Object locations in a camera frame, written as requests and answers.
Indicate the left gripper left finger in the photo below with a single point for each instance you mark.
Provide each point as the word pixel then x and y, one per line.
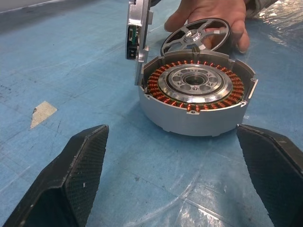
pixel 59 184

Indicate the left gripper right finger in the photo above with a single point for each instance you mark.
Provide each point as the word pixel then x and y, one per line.
pixel 277 179

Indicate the motor stator housing copper windings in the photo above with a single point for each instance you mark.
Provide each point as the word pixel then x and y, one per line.
pixel 194 123

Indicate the silver wheel rotor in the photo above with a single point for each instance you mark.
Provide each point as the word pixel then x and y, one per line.
pixel 193 37

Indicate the person's bare hand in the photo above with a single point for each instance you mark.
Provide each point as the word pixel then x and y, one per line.
pixel 213 9

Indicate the small white tape piece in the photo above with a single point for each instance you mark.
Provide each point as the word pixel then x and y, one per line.
pixel 42 113

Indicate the blue plastic table mat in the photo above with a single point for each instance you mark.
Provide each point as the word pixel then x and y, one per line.
pixel 142 165

